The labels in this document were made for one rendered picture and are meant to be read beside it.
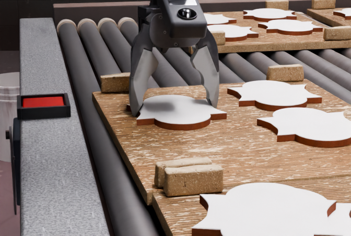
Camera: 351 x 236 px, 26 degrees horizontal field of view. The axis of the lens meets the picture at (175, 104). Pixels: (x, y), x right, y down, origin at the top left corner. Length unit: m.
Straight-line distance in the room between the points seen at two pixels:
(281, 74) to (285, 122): 0.25
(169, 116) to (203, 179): 0.24
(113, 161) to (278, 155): 0.20
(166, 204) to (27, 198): 0.16
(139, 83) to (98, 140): 0.09
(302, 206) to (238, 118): 0.36
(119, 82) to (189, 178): 0.41
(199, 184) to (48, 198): 0.17
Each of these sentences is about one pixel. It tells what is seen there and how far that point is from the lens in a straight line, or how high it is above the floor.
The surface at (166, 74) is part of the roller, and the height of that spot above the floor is 0.92.
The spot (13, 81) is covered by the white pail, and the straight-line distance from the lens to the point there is 3.80.
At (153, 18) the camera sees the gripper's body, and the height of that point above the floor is 1.07.
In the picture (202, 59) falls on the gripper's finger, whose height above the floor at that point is 1.01.
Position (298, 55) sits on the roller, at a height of 0.91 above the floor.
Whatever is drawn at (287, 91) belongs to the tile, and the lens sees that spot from 1.13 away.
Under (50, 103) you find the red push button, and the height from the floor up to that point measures 0.93.
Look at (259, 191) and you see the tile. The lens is 0.71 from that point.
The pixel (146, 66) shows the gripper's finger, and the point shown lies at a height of 1.01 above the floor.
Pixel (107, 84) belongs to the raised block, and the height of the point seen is 0.95.
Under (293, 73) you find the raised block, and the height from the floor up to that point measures 0.95.
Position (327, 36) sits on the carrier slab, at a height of 0.95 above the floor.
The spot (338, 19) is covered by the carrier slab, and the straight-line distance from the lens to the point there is 1.84.
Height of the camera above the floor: 1.23
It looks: 16 degrees down
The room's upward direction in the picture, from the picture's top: straight up
